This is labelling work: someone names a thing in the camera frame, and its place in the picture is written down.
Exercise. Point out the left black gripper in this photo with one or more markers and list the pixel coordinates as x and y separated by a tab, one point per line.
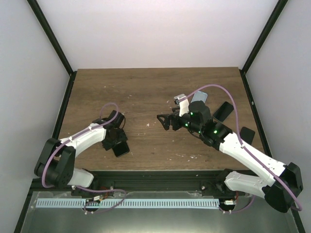
122	137

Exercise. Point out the light blue phone case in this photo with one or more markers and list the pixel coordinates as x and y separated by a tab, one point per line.
199	96

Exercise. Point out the black phone right side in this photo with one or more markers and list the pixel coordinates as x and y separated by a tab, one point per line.
247	135

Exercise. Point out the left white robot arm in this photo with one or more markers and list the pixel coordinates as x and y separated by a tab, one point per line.
56	164

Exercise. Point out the left black frame post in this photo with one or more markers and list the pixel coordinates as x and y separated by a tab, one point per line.
36	9

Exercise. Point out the black front rail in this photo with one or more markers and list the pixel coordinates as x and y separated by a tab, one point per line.
206	181

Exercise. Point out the black phone case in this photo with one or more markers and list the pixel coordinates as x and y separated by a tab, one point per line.
121	149

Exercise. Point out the teal edged black phone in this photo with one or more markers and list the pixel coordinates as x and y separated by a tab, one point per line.
223	112

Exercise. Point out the right black frame post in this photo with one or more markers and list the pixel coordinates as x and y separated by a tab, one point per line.
280	5

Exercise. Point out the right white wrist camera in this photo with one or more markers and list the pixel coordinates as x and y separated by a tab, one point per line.
183	103

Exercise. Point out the light blue slotted strip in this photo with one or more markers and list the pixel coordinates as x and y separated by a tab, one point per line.
129	203

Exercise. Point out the black frame post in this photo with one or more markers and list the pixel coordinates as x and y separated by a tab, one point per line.
280	5
36	9

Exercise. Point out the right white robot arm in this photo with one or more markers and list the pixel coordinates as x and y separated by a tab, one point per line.
279	184

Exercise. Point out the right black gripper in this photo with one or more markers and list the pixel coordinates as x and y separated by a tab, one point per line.
173	116

